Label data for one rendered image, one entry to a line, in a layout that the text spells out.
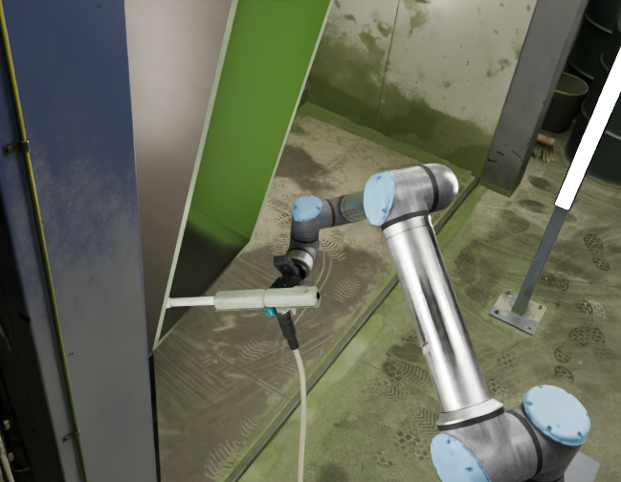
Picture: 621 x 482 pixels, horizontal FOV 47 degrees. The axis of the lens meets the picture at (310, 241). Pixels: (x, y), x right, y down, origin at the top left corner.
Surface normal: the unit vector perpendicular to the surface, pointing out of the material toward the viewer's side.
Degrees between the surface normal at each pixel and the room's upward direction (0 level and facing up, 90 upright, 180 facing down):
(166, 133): 90
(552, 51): 90
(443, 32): 90
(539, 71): 90
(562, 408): 5
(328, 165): 0
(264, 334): 0
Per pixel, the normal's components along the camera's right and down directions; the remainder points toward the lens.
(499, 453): 0.32, -0.28
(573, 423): 0.18, -0.77
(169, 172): -0.44, 0.55
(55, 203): 0.84, 0.41
